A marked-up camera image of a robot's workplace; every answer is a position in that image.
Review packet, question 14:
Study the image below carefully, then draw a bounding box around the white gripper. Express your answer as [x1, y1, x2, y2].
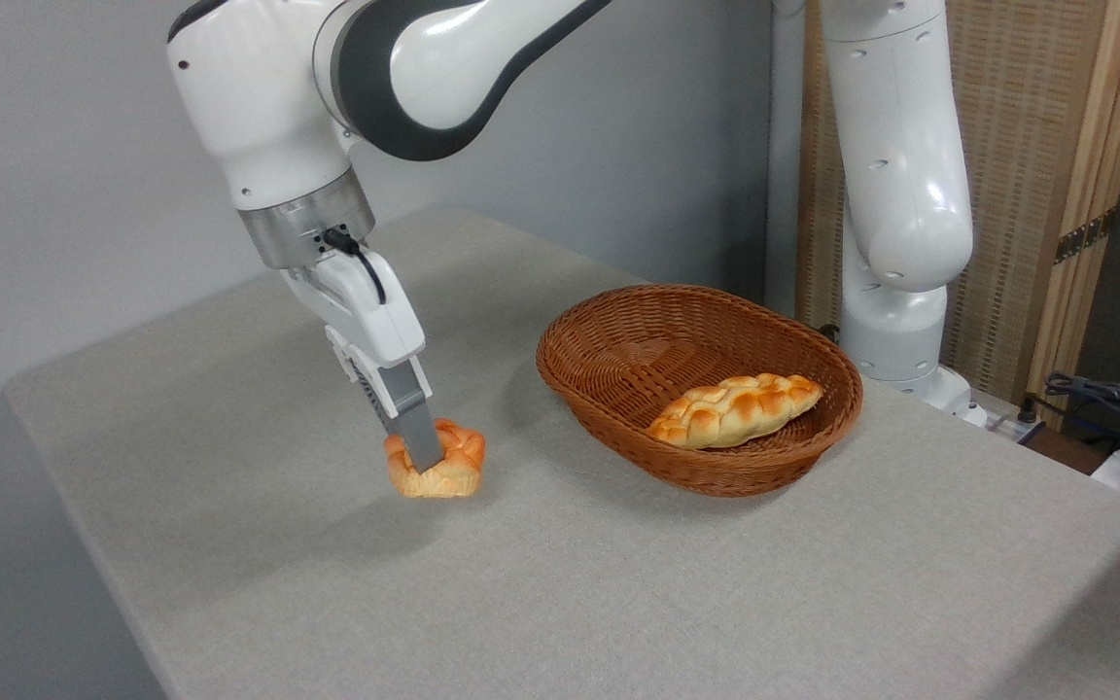
[278, 249, 447, 473]

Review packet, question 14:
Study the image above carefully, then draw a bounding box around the round flower-shaped bread roll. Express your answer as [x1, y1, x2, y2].
[383, 418, 487, 499]

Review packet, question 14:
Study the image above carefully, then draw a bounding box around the long braided bread loaf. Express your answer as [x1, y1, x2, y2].
[646, 373, 824, 450]

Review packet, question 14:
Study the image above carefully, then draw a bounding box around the grey tablecloth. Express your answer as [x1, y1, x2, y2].
[4, 204, 1120, 700]

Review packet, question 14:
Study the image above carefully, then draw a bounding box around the brown wicker oval basket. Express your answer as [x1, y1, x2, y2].
[536, 284, 864, 499]

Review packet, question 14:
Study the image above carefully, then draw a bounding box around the metal screen hinge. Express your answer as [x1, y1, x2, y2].
[1054, 209, 1116, 265]

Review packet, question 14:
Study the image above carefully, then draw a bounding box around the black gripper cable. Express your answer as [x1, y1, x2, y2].
[322, 226, 388, 305]

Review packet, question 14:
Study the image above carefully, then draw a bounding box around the black cable bundle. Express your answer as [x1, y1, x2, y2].
[1041, 372, 1120, 458]

